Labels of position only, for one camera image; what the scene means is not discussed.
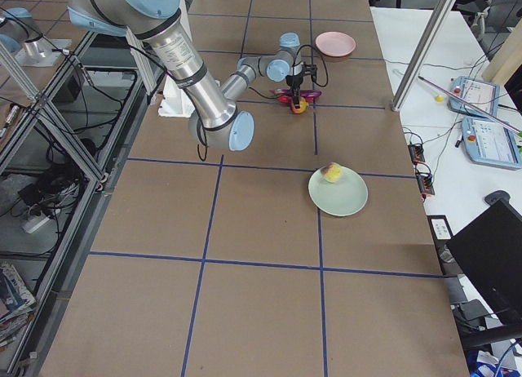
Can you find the blue teach pendant near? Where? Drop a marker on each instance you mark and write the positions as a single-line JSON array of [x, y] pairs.
[[489, 143]]

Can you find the stack of books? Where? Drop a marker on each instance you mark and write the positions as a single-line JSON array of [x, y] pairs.
[[17, 303]]

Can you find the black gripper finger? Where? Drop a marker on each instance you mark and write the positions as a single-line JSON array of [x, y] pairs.
[[295, 102]]

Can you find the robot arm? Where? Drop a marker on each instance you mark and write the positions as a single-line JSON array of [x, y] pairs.
[[20, 31], [216, 122]]

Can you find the green plate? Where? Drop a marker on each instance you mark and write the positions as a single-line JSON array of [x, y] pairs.
[[346, 197]]

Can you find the red chili pepper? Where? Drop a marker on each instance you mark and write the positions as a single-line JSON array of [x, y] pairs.
[[284, 99]]

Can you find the blue teach pendant far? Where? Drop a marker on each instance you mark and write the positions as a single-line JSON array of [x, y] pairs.
[[483, 95]]

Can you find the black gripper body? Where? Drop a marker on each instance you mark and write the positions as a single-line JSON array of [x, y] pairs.
[[293, 82]]

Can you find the black monitor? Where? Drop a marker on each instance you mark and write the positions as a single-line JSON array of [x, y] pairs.
[[488, 251]]

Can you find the purple eggplant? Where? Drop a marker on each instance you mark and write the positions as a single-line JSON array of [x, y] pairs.
[[308, 95]]

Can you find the green pink peach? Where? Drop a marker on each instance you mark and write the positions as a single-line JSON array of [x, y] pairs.
[[332, 172]]

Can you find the pink plate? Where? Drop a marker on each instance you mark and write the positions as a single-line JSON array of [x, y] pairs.
[[335, 44]]

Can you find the blue teach pendant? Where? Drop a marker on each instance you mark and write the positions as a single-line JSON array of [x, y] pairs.
[[483, 95], [489, 143]]

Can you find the orange circuit board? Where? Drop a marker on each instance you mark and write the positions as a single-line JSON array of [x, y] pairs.
[[422, 171]]

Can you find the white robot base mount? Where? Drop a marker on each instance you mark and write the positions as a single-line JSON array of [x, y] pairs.
[[175, 103]]

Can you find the aluminium frame post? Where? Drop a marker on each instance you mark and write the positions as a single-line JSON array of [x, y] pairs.
[[434, 24]]

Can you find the red yellow pomegranate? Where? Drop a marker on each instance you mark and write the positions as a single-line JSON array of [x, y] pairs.
[[304, 106]]

